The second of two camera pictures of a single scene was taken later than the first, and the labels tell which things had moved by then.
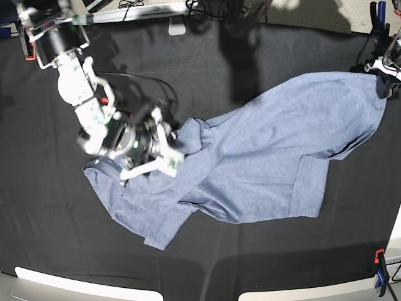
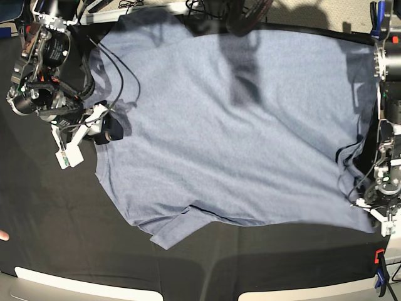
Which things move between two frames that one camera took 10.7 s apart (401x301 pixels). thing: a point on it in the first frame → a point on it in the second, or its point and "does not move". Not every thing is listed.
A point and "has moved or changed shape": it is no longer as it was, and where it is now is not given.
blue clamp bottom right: x=382 y=271 does not move
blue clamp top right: x=380 y=30 does not move
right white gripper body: x=379 y=64 → x=388 y=225
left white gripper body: x=167 y=159 → x=70 y=155
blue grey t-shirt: x=260 y=163 has moved or changed shape
